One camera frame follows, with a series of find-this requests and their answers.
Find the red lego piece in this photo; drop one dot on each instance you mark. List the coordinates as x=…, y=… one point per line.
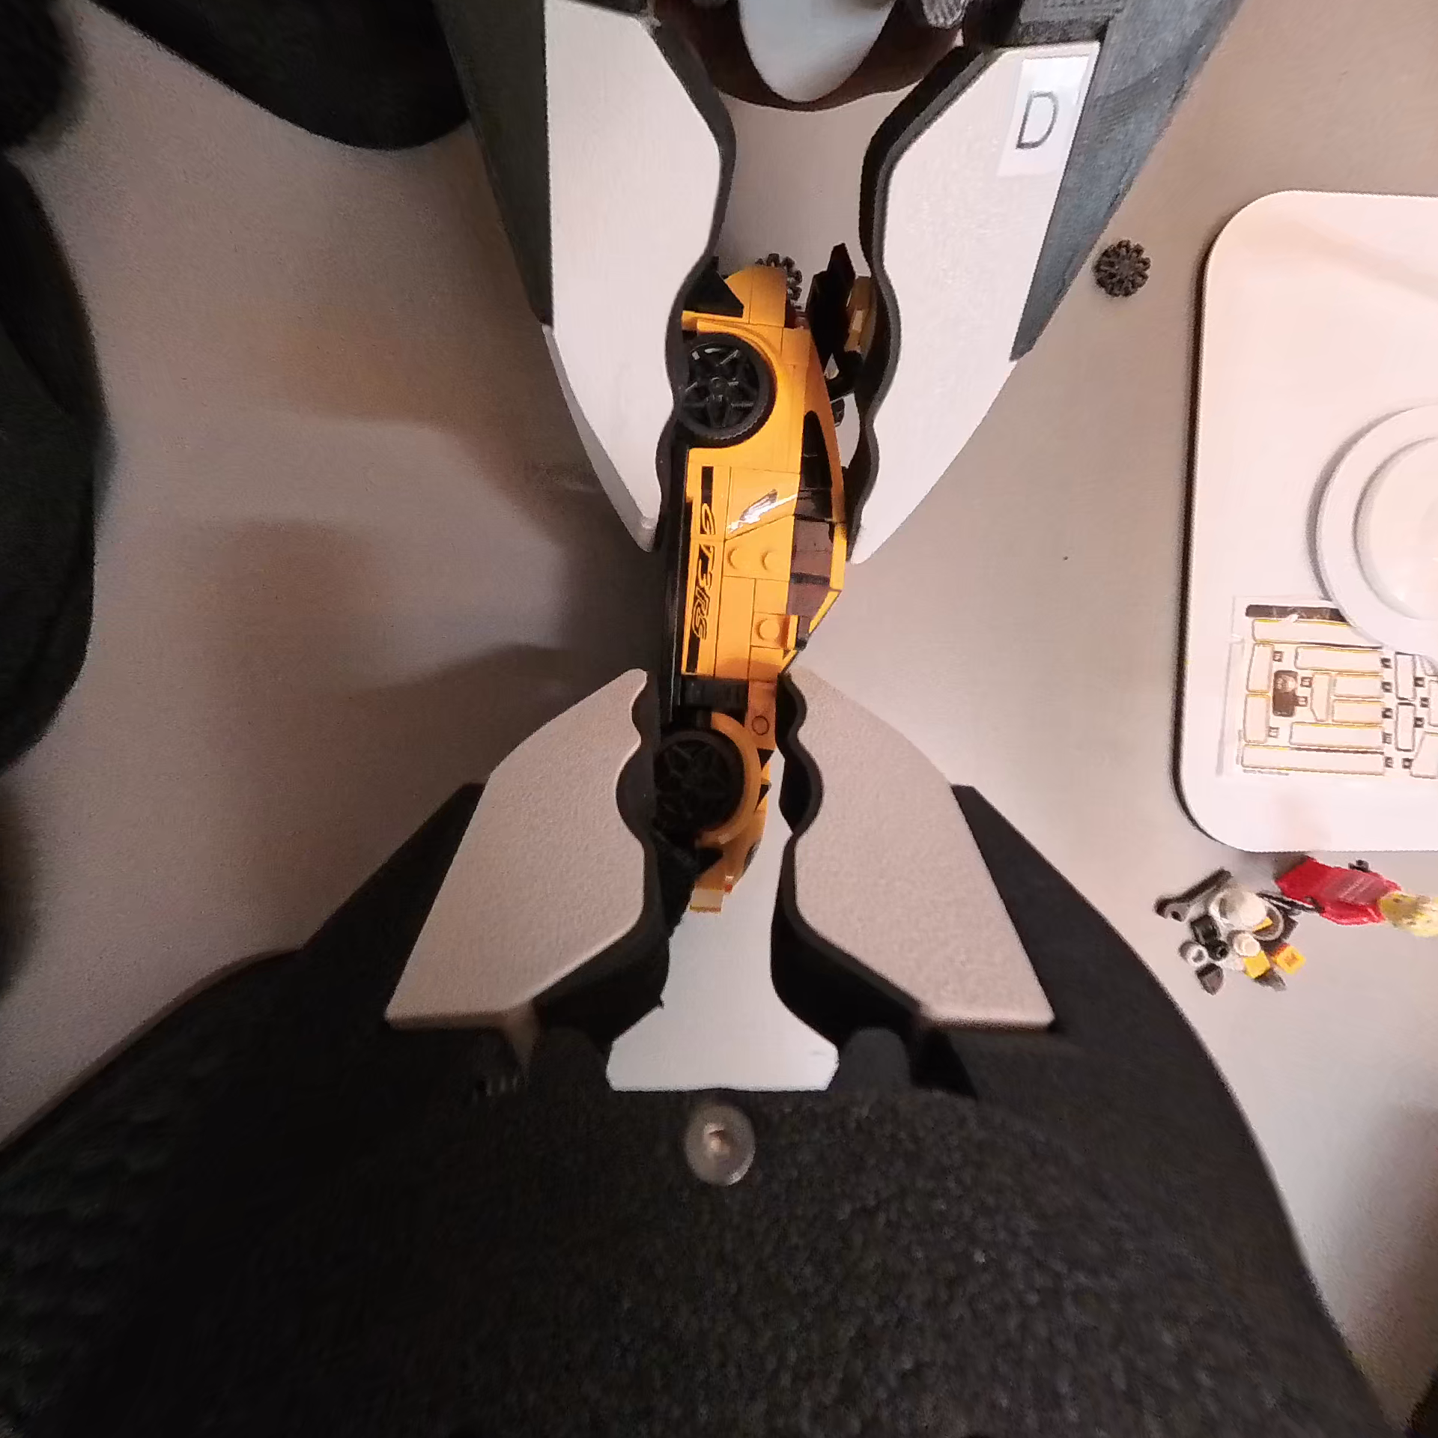
x=1337, y=893

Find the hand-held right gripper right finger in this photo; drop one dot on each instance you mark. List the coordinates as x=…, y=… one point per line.
x=909, y=898

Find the person's left hand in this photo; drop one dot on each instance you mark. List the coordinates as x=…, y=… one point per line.
x=707, y=56

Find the lego sticker sheet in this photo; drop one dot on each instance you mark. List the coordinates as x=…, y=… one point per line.
x=1315, y=696

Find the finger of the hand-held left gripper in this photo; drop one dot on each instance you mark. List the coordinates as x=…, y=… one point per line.
x=606, y=224
x=965, y=280

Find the pile of small lego parts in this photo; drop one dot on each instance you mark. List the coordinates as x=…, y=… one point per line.
x=1236, y=931

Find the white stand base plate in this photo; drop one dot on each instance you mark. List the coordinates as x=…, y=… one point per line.
x=1268, y=448

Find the orange lego car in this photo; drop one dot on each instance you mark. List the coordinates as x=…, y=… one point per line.
x=752, y=539

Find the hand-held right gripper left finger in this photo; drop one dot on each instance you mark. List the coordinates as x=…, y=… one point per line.
x=527, y=886

